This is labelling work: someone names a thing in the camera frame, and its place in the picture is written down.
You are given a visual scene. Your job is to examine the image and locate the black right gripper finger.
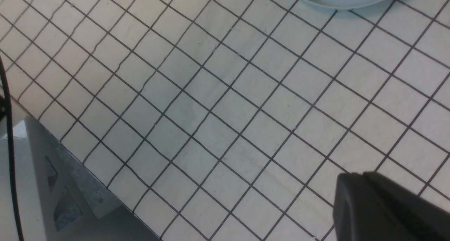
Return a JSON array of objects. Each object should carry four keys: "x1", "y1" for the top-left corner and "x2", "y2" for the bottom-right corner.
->
[{"x1": 333, "y1": 172, "x2": 450, "y2": 241}]

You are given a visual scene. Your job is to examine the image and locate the checkered white tablecloth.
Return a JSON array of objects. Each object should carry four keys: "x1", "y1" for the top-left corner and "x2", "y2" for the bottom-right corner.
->
[{"x1": 1, "y1": 0, "x2": 449, "y2": 241}]

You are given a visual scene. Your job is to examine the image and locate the black cable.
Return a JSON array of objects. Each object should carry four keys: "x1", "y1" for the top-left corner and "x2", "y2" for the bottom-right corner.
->
[{"x1": 0, "y1": 57, "x2": 24, "y2": 241}]

